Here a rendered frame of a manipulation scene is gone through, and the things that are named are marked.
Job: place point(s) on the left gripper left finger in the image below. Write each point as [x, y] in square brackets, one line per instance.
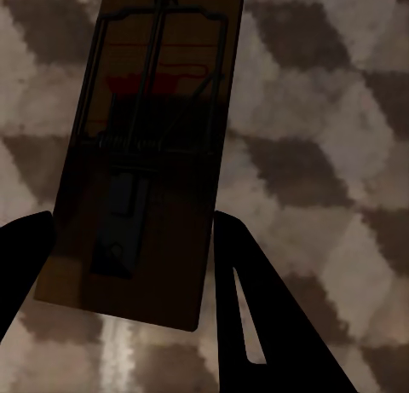
[25, 245]

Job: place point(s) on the mousetrap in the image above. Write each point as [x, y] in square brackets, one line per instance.
[137, 195]

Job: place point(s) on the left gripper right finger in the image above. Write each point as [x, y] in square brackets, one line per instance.
[298, 360]

